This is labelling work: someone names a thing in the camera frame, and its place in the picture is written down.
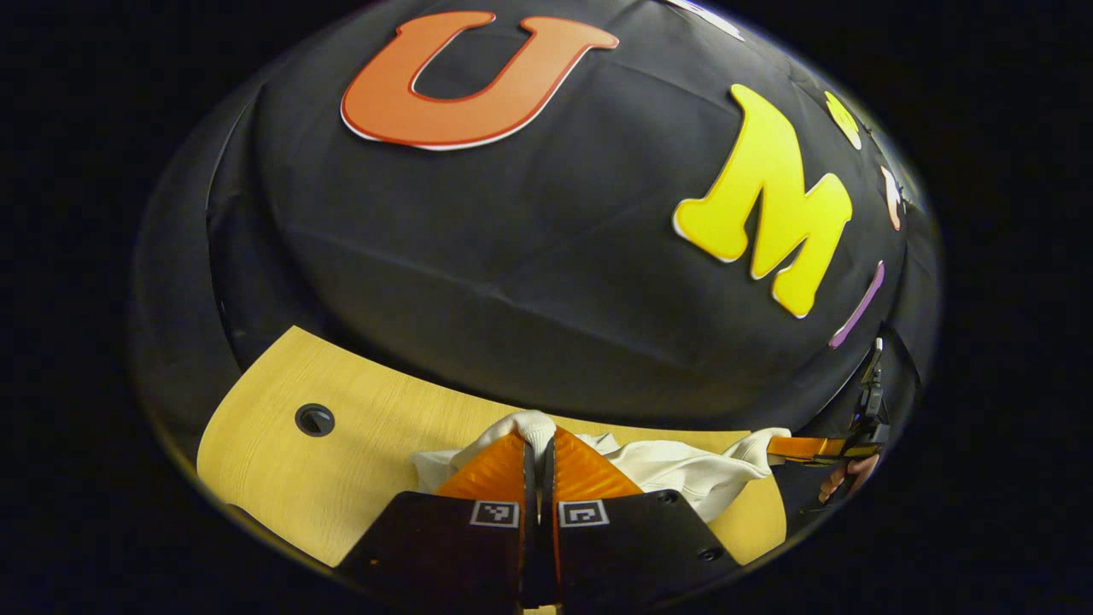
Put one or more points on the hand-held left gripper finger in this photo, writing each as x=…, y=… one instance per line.
x=549, y=555
x=529, y=555

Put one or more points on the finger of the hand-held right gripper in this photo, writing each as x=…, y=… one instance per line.
x=803, y=449

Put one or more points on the cream knit sweater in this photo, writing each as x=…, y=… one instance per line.
x=675, y=470

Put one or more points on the black backdrop cloth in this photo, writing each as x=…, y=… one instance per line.
x=512, y=256

